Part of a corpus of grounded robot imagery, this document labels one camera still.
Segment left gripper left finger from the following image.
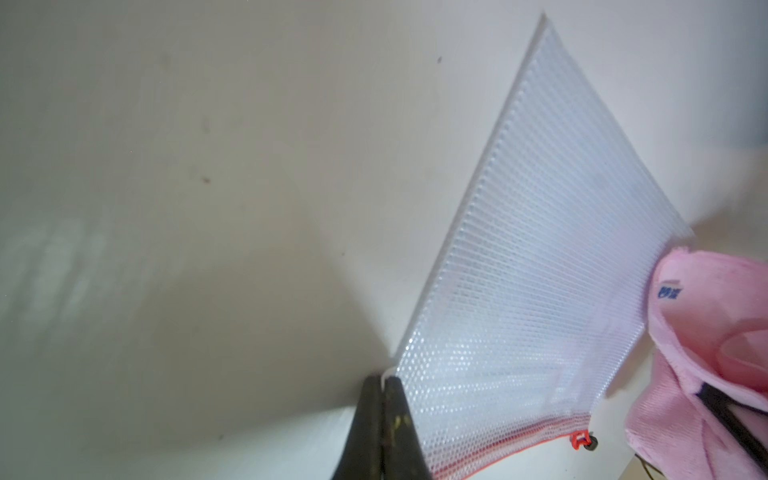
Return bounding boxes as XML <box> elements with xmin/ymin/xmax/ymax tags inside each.
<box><xmin>332</xmin><ymin>375</ymin><xmax>384</xmax><ymax>480</ymax></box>

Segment pink microfiber cloth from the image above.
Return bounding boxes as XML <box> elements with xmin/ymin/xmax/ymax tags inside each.
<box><xmin>625</xmin><ymin>249</ymin><xmax>767</xmax><ymax>479</ymax></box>

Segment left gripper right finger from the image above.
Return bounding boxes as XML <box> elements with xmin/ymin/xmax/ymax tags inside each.
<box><xmin>382</xmin><ymin>376</ymin><xmax>432</xmax><ymax>480</ymax></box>

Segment clear mesh document bag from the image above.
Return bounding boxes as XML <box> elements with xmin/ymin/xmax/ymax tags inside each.
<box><xmin>396</xmin><ymin>17</ymin><xmax>694</xmax><ymax>479</ymax></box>

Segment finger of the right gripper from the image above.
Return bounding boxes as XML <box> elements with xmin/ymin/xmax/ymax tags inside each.
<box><xmin>696</xmin><ymin>383</ymin><xmax>767</xmax><ymax>474</ymax></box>

